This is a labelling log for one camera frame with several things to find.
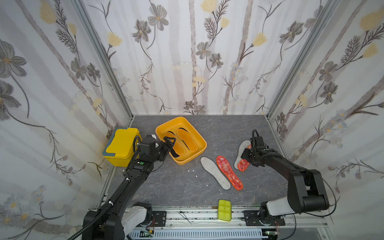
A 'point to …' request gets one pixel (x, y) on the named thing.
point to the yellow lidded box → (123, 147)
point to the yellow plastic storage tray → (172, 125)
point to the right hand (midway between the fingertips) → (247, 155)
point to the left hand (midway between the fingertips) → (175, 142)
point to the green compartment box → (224, 210)
